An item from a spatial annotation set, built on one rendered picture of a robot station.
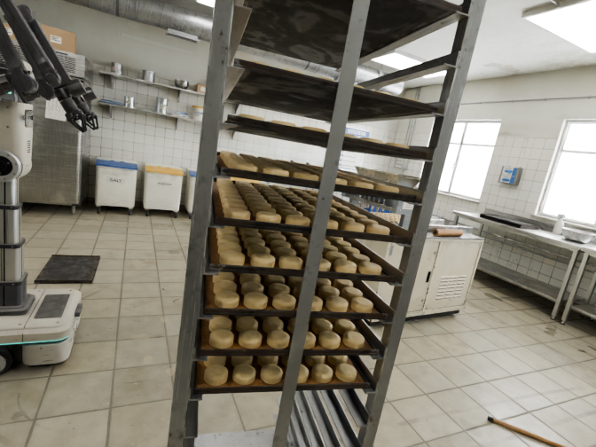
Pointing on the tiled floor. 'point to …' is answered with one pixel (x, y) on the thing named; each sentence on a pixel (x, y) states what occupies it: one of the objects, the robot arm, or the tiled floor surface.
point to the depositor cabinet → (434, 275)
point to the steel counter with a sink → (536, 278)
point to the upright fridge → (58, 147)
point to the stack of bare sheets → (68, 270)
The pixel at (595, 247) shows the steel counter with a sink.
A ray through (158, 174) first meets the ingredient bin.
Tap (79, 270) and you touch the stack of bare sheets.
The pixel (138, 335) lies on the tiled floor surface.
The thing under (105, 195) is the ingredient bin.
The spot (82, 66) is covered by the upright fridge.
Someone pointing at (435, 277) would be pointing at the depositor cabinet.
